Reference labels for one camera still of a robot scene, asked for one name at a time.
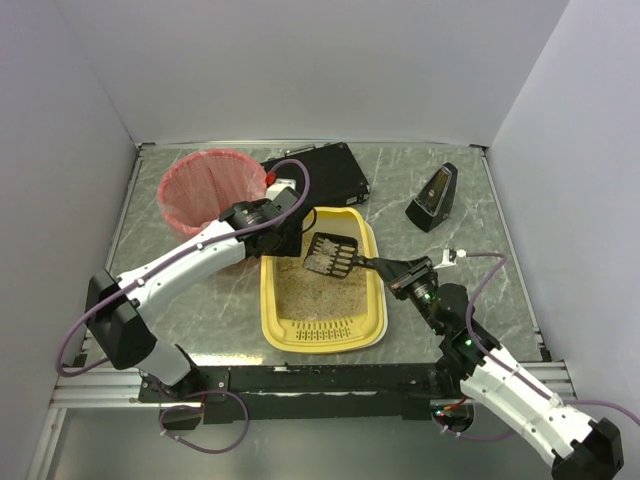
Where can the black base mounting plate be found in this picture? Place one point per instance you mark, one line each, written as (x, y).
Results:
(411, 391)

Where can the yellow litter box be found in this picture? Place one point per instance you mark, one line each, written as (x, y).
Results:
(309, 313)

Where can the red waste basket with liner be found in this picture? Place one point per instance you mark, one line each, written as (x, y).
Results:
(200, 186)

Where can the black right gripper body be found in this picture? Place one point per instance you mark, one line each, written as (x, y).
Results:
(409, 275)

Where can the black metronome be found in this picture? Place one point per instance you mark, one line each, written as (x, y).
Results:
(433, 204)

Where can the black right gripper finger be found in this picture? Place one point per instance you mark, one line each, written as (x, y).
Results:
(390, 277)
(405, 266)

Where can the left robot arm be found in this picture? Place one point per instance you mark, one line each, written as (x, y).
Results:
(122, 307)

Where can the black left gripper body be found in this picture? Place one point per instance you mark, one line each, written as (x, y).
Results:
(289, 242)

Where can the black carrying case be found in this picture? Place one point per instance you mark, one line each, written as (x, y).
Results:
(337, 179)

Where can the aluminium frame rail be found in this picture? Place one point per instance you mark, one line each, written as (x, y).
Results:
(100, 388)

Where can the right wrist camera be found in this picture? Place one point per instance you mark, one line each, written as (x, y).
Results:
(450, 257)

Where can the black litter scoop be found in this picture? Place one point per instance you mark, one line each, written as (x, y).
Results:
(334, 255)

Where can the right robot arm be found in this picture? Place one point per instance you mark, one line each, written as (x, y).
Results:
(572, 443)

